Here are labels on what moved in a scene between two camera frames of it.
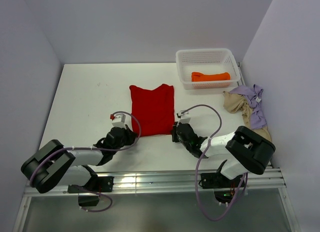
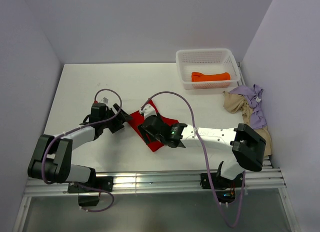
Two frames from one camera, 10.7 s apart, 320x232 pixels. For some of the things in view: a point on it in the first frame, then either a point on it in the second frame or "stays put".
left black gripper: (131, 135) -> (117, 125)
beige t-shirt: (236, 102) stays put
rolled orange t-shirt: (196, 76) stays put
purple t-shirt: (254, 95) stays put
